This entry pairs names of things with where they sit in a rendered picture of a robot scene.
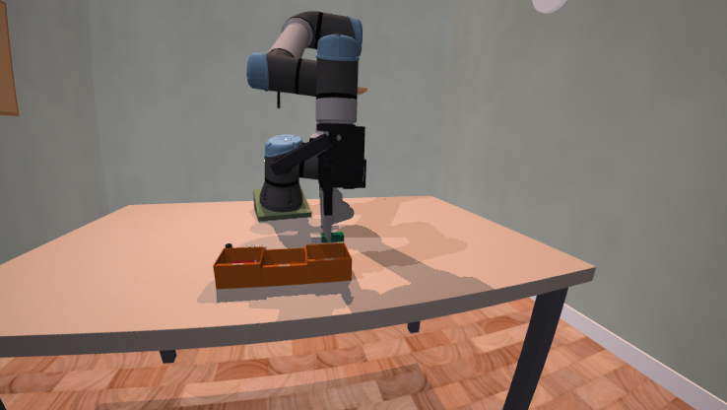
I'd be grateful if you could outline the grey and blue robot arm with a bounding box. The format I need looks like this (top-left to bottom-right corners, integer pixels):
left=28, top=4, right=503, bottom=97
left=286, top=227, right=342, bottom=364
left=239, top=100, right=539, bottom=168
left=246, top=11, right=363, bottom=212

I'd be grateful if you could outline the orange rack of bins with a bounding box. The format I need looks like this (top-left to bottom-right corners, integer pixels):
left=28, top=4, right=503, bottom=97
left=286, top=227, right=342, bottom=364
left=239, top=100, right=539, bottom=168
left=213, top=242, right=352, bottom=289

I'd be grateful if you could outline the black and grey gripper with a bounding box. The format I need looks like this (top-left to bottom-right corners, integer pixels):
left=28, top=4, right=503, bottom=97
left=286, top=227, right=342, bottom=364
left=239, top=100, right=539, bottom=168
left=317, top=123, right=366, bottom=242

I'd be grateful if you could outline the green and white eraser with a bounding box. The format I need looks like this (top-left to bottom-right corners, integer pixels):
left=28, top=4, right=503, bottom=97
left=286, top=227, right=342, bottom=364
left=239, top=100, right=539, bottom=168
left=310, top=232, right=344, bottom=243

